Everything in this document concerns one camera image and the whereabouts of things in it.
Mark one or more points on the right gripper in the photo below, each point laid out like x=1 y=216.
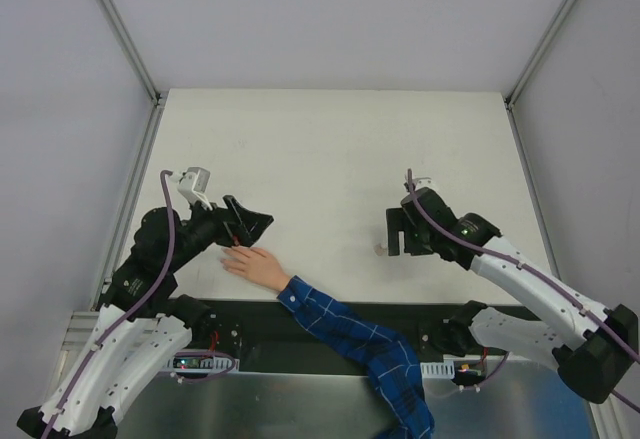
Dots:
x=406 y=234

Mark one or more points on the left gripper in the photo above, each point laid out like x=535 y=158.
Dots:
x=231 y=221

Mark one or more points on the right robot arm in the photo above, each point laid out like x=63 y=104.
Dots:
x=588 y=344

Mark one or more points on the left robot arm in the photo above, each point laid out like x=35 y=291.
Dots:
x=141 y=330

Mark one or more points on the blue plaid sleeve forearm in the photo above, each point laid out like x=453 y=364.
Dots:
x=389 y=360

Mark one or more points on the person's hand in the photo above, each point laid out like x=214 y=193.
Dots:
x=256 y=266

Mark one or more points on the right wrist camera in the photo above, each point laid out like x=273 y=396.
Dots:
x=423 y=182

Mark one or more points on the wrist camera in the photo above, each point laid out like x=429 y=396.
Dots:
x=192 y=186
x=423 y=182

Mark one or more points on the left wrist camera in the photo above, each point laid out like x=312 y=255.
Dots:
x=192 y=186

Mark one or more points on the white cable duct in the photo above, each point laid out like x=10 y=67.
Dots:
x=197 y=364

